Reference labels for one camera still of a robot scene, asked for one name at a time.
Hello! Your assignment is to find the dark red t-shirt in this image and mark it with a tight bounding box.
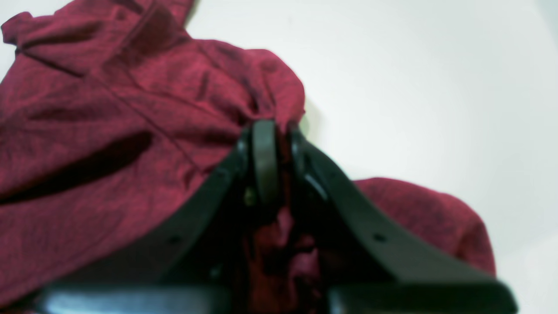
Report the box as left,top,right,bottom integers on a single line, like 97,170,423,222
1,0,496,314

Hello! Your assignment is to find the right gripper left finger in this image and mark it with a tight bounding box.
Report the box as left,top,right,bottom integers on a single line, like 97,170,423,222
37,120,279,314

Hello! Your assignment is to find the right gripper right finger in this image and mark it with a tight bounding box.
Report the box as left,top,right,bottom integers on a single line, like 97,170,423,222
288,129,518,314

